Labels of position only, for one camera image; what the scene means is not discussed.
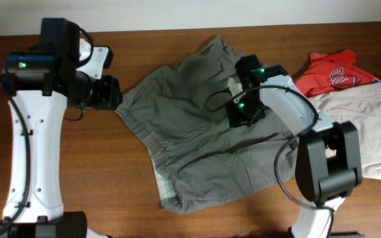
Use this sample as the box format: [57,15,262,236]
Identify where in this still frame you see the grey-green shorts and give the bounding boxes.
[116,37,297,214]

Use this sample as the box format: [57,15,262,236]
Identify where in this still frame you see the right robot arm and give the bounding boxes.
[224,55,362,237]

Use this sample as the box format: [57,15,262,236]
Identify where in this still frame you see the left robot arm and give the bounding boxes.
[0,18,122,238]

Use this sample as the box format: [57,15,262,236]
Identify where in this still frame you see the red t-shirt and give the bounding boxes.
[294,50,381,97]

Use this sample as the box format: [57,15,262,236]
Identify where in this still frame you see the beige shorts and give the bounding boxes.
[310,83,381,180]

